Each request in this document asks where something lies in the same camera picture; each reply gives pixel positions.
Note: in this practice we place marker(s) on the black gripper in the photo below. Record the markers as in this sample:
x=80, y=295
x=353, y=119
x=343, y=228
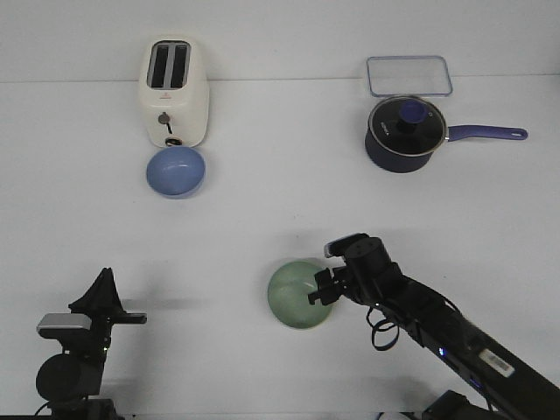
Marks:
x=102, y=305
x=371, y=275

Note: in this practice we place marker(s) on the blue bowl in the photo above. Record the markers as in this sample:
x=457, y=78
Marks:
x=176, y=172

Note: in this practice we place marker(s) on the cream two-slot toaster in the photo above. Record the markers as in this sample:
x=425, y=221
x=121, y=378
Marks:
x=174, y=92

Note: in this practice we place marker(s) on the clear rectangular container lid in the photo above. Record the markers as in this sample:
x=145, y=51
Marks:
x=421, y=75

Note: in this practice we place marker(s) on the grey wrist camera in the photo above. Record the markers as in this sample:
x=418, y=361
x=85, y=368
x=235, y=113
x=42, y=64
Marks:
x=338, y=247
x=56, y=325

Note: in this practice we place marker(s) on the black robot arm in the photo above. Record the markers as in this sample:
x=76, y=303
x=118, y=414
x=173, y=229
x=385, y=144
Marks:
x=511, y=388
x=70, y=381

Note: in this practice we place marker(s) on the glass pot lid blue knob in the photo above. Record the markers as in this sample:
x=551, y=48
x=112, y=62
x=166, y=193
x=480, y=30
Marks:
x=407, y=126

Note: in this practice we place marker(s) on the green bowl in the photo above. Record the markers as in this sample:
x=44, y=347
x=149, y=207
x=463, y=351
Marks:
x=287, y=295

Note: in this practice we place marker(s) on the dark blue saucepan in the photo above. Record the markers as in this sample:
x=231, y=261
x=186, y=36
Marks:
x=398, y=164

